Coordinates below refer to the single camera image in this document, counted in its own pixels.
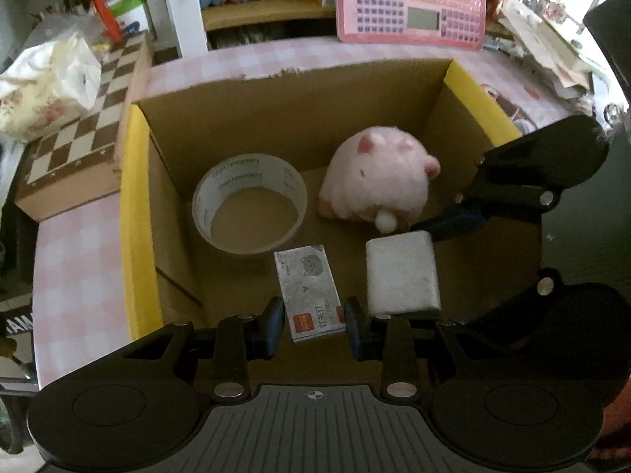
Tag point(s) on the small grey staples box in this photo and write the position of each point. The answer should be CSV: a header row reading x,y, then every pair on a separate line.
x,y
308,286

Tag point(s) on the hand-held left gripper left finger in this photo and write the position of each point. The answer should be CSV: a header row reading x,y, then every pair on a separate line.
x,y
270,330

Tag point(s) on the pink learning board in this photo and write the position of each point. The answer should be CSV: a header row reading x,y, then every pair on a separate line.
x,y
384,0

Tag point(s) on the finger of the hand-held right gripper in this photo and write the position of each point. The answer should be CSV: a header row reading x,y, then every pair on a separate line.
x,y
542,283
453,224

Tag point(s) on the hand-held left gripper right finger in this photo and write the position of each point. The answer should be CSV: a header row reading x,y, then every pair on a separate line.
x,y
357,330

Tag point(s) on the stack of papers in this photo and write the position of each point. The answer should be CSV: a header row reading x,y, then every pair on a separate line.
x,y
537,44

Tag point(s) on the pink pig plush toy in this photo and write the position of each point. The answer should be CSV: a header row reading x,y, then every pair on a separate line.
x,y
374,182

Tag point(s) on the white shelf unit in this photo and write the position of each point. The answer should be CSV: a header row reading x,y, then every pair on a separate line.
x,y
180,10

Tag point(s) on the yellow cardboard box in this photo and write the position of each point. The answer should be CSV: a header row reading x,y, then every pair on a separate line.
x,y
345,108

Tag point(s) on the white tissue pack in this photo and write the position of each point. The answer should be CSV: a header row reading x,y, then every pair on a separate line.
x,y
402,276

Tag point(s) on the white printed desk mat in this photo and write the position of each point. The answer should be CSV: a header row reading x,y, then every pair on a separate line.
x,y
503,108

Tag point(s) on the wooden chessboard box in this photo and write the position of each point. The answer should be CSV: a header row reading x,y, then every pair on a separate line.
x,y
84,123

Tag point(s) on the wide tape roll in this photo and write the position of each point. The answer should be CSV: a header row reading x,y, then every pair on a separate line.
x,y
246,170

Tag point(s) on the red toy hammer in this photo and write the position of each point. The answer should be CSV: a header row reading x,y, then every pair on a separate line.
x,y
101,5

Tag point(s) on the floral tissue pack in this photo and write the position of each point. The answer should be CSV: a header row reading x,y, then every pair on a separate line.
x,y
49,79

